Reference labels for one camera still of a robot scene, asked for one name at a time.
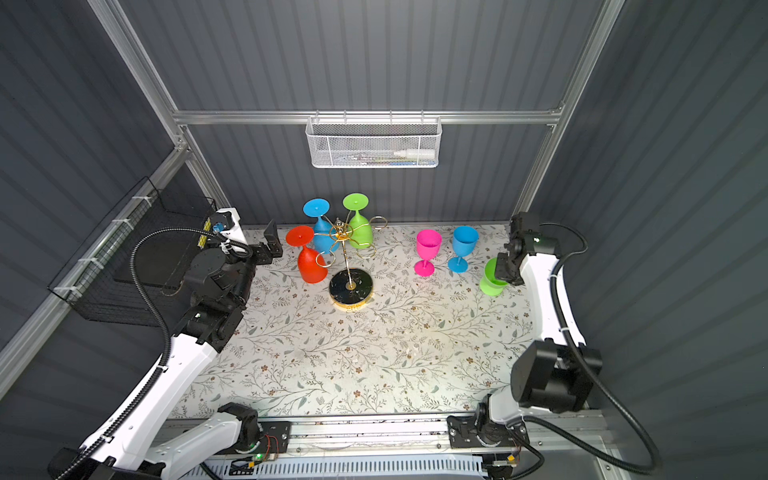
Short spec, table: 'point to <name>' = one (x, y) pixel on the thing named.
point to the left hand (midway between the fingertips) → (252, 224)
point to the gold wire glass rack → (350, 289)
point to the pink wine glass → (428, 244)
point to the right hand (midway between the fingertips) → (518, 275)
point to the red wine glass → (311, 267)
